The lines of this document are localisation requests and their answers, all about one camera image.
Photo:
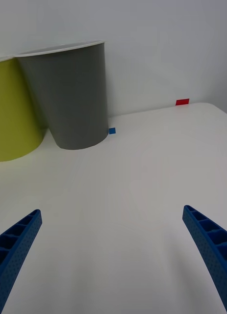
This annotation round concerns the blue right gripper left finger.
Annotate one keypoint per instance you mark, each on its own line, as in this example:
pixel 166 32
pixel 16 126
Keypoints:
pixel 15 247

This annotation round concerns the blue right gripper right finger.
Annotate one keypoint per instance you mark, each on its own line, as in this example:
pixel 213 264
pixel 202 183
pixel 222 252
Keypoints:
pixel 213 247

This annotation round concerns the grey plastic bin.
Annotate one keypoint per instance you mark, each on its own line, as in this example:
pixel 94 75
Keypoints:
pixel 74 98

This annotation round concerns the yellow-green plastic bin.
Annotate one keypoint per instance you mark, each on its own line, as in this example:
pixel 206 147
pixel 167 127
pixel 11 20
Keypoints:
pixel 12 110

